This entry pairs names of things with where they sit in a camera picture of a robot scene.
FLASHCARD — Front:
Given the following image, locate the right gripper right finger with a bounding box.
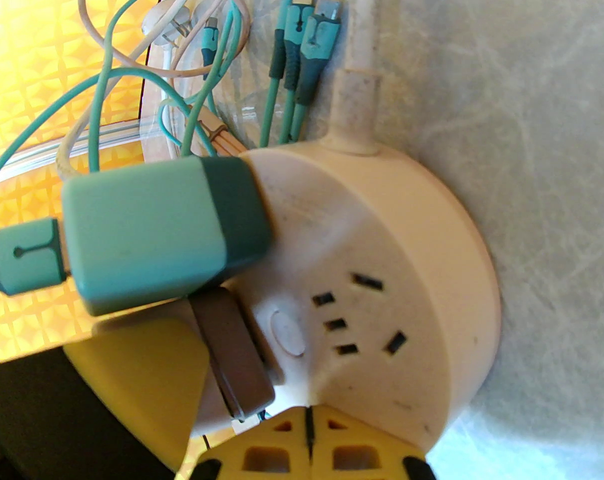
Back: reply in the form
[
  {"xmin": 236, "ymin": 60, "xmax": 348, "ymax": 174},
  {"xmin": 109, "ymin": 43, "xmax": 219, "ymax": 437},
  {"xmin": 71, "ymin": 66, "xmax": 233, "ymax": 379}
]
[{"xmin": 312, "ymin": 405, "xmax": 437, "ymax": 480}]

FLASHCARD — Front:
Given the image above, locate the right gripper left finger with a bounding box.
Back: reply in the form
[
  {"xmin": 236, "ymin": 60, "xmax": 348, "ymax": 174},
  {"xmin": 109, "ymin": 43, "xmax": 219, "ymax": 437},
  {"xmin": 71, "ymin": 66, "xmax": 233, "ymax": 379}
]
[{"xmin": 174, "ymin": 405, "xmax": 311, "ymax": 480}]

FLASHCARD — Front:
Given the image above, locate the white taupe charger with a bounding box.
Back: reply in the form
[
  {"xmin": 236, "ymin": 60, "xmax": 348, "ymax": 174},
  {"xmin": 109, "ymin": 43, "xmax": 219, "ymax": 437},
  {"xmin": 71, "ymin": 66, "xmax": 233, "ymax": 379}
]
[{"xmin": 187, "ymin": 288, "xmax": 277, "ymax": 439}]

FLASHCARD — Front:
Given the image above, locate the green teal charger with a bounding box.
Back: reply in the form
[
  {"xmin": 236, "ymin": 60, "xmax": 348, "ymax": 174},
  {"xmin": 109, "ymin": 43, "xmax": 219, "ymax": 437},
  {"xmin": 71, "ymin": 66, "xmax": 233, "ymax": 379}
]
[{"xmin": 62, "ymin": 157, "xmax": 275, "ymax": 318}]

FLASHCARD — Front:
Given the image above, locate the round beige power socket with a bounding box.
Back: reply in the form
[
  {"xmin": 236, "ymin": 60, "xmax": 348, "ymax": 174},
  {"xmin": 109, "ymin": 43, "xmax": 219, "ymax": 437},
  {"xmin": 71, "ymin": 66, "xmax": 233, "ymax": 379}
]
[{"xmin": 189, "ymin": 143, "xmax": 502, "ymax": 461}]

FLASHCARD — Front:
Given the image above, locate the pink charging cable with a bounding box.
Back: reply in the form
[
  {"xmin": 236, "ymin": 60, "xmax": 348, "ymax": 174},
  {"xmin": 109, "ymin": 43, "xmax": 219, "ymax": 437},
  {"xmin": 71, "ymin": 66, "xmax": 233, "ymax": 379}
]
[{"xmin": 57, "ymin": 0, "xmax": 292, "ymax": 179}]

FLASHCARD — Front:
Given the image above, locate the beige socket power cord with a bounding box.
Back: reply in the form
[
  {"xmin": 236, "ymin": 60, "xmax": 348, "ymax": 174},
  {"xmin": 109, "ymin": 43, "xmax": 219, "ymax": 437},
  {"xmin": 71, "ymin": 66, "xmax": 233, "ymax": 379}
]
[{"xmin": 327, "ymin": 0, "xmax": 382, "ymax": 156}]

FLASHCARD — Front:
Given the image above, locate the white power strip cord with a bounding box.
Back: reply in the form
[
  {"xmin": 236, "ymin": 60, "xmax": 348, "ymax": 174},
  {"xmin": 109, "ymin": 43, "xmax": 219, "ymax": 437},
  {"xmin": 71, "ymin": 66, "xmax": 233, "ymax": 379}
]
[{"xmin": 142, "ymin": 0, "xmax": 227, "ymax": 99}]

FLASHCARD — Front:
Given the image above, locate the teal three-headed charging cable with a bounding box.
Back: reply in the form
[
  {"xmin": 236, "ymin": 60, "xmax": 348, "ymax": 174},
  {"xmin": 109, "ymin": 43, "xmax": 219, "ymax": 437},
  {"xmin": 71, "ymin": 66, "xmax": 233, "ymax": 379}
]
[{"xmin": 259, "ymin": 0, "xmax": 345, "ymax": 149}]

